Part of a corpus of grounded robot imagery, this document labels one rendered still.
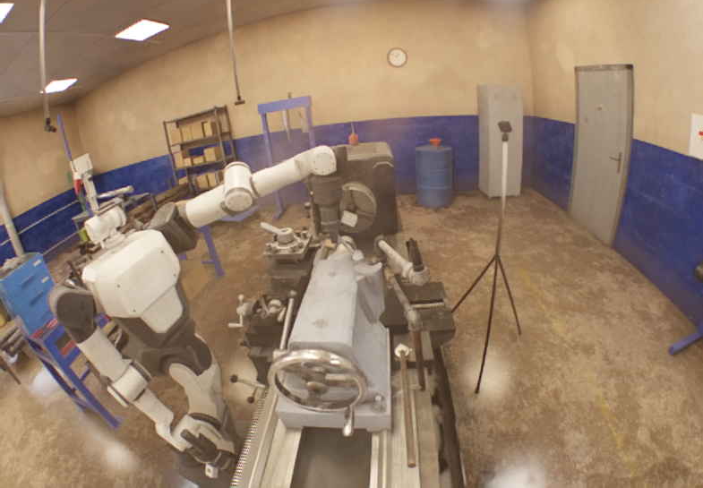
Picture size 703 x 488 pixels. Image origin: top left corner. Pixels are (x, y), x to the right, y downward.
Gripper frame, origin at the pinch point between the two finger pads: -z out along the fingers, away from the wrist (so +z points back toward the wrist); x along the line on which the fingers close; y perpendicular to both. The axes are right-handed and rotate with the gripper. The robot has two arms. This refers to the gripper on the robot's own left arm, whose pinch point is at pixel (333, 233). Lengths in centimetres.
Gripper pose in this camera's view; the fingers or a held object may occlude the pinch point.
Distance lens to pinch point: 91.2
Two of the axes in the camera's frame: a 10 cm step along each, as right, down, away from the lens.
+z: -1.1, -9.1, -3.9
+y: 9.9, -0.9, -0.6
